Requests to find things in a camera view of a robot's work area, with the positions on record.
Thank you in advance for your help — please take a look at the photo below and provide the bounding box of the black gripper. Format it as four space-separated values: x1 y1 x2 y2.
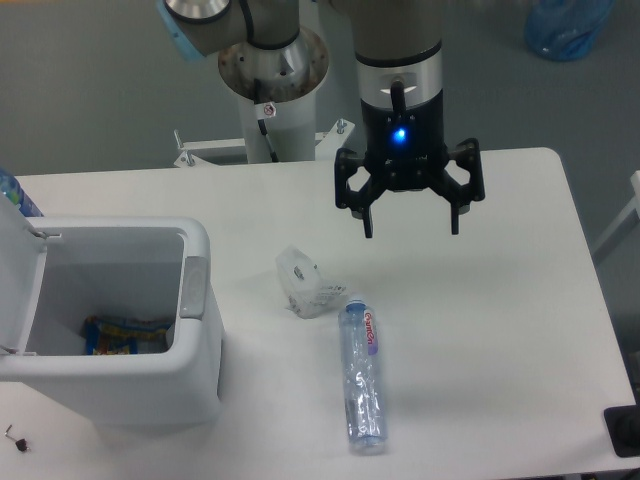
333 92 487 239

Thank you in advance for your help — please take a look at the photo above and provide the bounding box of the clear plastic wrapper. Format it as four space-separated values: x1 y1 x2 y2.
275 245 347 319

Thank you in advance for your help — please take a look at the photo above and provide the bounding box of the clear plastic water bottle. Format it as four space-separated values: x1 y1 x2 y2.
338 294 388 455

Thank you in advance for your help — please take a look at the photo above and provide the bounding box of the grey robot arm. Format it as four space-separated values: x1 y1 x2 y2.
157 1 485 234

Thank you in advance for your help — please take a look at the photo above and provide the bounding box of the white trash can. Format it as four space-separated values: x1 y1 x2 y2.
1 200 224 425

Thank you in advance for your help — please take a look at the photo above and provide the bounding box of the blue plastic bag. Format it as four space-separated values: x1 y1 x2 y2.
523 0 616 62

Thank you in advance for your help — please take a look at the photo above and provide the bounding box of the black table clamp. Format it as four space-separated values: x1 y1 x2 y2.
604 405 639 458

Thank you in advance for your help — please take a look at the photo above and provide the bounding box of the colourful snack wrapper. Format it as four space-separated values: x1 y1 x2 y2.
84 316 173 356

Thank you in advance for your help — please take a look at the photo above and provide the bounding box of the blue bottle at left edge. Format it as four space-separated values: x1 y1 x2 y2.
0 168 43 217

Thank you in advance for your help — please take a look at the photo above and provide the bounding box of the small black metal key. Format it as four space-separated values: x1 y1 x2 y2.
4 424 31 453

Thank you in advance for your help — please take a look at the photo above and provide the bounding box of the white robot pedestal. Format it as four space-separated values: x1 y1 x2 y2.
172 25 351 169

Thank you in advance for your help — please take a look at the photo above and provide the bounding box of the white frame at right edge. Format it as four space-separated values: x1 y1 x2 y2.
591 170 639 266

